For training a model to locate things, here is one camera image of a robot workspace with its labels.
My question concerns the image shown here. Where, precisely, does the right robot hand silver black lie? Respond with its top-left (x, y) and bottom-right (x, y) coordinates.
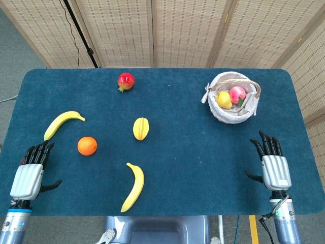
top-left (244, 131), bottom-right (293, 191)

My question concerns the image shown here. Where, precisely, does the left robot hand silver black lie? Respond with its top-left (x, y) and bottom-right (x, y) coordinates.
top-left (9, 139), bottom-right (62, 202)

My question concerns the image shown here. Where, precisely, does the orange fruit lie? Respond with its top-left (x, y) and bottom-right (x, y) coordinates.
top-left (77, 136), bottom-right (98, 156)

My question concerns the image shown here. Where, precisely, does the white lined wicker basket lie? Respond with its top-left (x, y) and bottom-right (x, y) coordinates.
top-left (201, 71), bottom-right (259, 125)

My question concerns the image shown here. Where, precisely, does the yellow starfruit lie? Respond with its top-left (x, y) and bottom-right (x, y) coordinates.
top-left (133, 117), bottom-right (150, 141)

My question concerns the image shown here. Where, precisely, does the yellow floor tape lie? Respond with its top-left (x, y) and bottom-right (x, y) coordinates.
top-left (248, 215), bottom-right (259, 244)

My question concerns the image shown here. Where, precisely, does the yellow banana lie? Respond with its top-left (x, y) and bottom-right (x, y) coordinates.
top-left (44, 110), bottom-right (86, 141)
top-left (120, 162), bottom-right (145, 213)

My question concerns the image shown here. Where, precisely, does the pink peach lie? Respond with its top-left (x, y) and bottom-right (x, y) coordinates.
top-left (229, 86), bottom-right (247, 106)

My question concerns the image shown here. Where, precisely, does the yellow pear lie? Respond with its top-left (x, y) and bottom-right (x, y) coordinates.
top-left (216, 91), bottom-right (233, 110)

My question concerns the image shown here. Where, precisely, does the blue table mat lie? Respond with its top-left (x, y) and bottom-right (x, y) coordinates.
top-left (0, 68), bottom-right (325, 217)

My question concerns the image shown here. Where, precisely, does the grey-blue robot torso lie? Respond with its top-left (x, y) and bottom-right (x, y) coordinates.
top-left (97, 215), bottom-right (224, 244)

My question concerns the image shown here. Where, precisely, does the red pomegranate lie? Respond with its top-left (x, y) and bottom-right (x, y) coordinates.
top-left (117, 72), bottom-right (136, 93)

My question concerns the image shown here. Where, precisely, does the black stand pole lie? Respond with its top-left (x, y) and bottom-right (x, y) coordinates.
top-left (62, 0), bottom-right (102, 69)

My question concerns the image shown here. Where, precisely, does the bamboo folding screen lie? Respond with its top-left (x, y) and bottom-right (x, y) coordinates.
top-left (0, 0), bottom-right (325, 163)

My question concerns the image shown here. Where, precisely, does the right wrist coloured wire bundle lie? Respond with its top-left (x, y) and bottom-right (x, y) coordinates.
top-left (272, 193), bottom-right (290, 217)

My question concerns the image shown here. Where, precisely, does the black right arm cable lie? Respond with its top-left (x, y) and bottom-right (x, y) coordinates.
top-left (258, 215), bottom-right (277, 244)

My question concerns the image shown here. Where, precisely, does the white floor cable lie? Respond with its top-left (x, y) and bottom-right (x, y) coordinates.
top-left (0, 94), bottom-right (19, 103)

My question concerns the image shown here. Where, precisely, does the thin black hanging cable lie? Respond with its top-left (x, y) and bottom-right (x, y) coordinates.
top-left (59, 0), bottom-right (81, 69)

